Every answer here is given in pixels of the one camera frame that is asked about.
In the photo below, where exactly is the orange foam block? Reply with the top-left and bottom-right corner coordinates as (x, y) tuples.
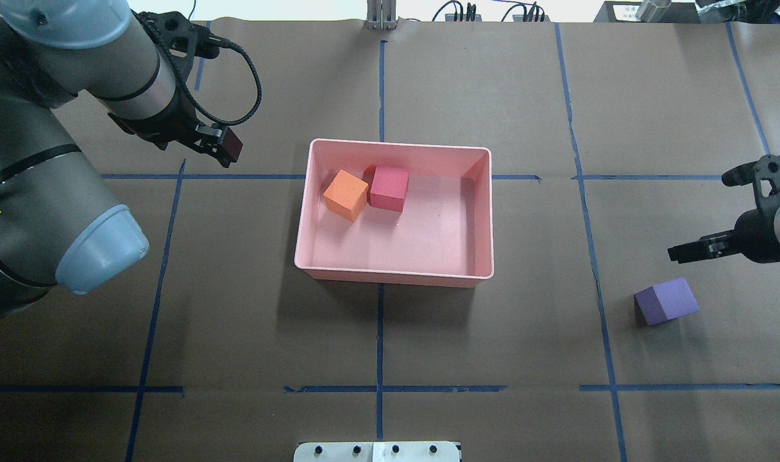
(323, 169), (369, 223)

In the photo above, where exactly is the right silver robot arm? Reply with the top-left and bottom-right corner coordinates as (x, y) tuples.
(666, 196), (780, 264)

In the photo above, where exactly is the pink foam block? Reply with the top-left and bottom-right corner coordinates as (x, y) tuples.
(368, 166), (410, 213)

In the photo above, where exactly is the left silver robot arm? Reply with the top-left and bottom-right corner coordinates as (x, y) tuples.
(0, 1), (262, 319)

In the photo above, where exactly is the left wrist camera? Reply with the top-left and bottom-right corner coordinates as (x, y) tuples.
(134, 12), (222, 59)

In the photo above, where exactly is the silver metal cylinder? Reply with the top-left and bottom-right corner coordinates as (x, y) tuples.
(634, 0), (672, 23)

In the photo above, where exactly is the black orange connector box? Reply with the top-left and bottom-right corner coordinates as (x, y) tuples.
(433, 1), (482, 22)
(515, 2), (549, 22)

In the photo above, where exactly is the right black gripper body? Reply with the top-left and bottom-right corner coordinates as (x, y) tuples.
(733, 209), (778, 264)

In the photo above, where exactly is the aluminium frame post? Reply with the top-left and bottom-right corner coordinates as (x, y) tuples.
(366, 0), (398, 30)

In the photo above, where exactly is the pink plastic bin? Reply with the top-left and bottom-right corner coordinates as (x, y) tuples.
(294, 139), (495, 287)

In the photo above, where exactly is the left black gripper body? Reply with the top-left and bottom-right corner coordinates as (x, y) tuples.
(108, 96), (203, 152)

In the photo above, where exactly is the white pedestal column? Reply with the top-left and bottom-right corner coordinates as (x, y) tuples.
(292, 440), (462, 461)

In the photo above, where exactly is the purple foam block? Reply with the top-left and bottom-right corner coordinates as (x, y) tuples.
(633, 277), (700, 327)

